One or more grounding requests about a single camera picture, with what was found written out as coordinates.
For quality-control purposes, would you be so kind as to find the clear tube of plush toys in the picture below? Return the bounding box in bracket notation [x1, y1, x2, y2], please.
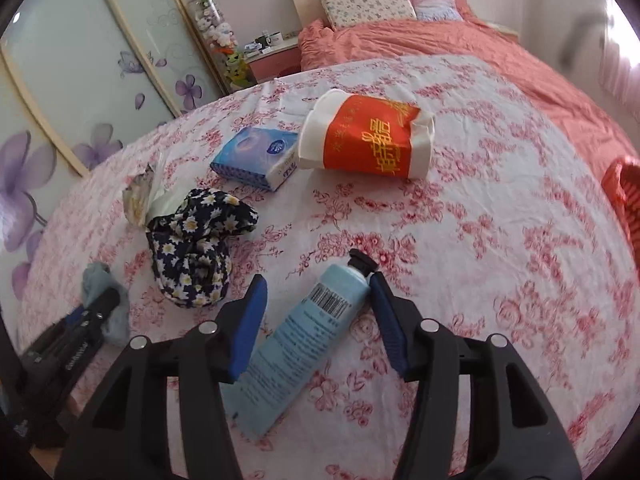
[187, 0, 241, 68]

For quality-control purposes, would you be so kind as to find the floral print pillow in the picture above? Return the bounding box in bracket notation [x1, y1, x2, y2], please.
[319, 0, 417, 31]

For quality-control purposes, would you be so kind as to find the green plush toy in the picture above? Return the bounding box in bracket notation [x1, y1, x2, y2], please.
[223, 50, 253, 86]

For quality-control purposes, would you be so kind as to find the wardrobe with flower doors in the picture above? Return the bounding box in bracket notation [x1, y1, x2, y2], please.
[0, 0, 231, 311]

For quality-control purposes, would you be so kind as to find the blue tissue pack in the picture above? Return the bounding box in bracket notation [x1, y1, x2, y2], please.
[210, 126, 301, 193]

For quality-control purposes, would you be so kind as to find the blue hand cream tube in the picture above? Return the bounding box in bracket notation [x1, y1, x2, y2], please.
[220, 249, 378, 438]

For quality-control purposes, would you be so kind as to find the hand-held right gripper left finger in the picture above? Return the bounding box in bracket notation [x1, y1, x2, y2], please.
[54, 274, 271, 480]

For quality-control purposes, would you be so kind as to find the bed with salmon cover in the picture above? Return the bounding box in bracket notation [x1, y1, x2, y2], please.
[299, 12, 636, 176]

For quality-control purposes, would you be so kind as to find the grey blue cloth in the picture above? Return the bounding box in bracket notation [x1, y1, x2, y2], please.
[81, 262, 132, 348]

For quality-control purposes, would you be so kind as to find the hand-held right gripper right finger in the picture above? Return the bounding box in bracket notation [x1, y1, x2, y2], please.
[369, 271, 583, 480]

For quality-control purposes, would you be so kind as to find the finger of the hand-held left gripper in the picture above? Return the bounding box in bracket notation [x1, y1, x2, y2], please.
[65, 288, 122, 333]

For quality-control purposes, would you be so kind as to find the orange plastic basket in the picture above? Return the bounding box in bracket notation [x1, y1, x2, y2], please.
[601, 155, 640, 261]

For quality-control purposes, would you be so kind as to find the pink curtain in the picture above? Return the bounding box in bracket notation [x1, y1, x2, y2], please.
[600, 10, 640, 111]

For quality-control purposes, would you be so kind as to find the pink white nightstand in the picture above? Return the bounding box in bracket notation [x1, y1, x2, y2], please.
[245, 40, 303, 86]

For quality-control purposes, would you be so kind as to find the dark daisy print cloth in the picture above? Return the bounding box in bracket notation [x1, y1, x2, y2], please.
[146, 187, 260, 309]

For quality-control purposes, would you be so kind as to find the red white paper cup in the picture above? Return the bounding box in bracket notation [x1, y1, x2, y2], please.
[298, 88, 435, 181]

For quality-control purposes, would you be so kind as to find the crumpled snack wrapper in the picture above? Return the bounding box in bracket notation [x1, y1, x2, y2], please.
[122, 152, 181, 226]

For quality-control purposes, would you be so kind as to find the pink striped pillow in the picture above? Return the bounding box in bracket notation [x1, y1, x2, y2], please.
[405, 0, 463, 23]

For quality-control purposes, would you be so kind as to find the table with pink floral cloth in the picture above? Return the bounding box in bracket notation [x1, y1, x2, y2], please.
[15, 55, 626, 480]

